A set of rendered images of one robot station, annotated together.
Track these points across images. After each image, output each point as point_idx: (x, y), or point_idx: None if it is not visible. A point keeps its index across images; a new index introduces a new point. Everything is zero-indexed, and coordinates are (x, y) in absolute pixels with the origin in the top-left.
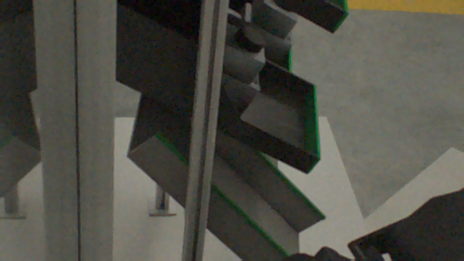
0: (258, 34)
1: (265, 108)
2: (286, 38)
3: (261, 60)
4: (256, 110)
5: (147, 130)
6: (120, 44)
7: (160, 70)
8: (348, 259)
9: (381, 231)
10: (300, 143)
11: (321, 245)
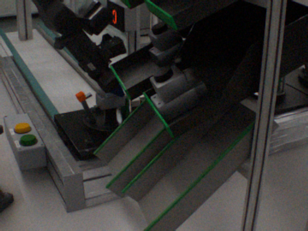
0: (156, 27)
1: (147, 74)
2: (156, 95)
3: (150, 32)
4: (150, 69)
5: None
6: None
7: None
8: (90, 9)
9: (80, 17)
10: (123, 79)
11: None
